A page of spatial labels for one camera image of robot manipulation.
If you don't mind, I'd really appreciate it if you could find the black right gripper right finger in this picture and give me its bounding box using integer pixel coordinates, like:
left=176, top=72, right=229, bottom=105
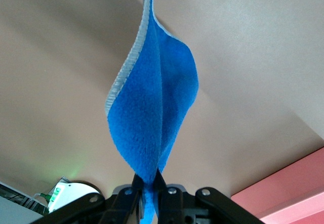
left=153, top=169, right=264, bottom=224

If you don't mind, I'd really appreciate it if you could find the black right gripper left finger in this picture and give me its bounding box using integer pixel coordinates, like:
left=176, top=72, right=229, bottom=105
left=30, top=173, right=144, bottom=224

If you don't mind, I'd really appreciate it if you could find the blue cloth with grey hem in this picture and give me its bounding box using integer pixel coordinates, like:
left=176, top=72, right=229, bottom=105
left=104, top=0, right=200, bottom=224

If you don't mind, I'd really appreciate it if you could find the pink plastic bin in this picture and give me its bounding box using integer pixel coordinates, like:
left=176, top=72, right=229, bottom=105
left=230, top=147, right=324, bottom=224

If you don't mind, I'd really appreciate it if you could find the brown table cover sheet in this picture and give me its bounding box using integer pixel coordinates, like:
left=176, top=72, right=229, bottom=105
left=0, top=0, right=324, bottom=202

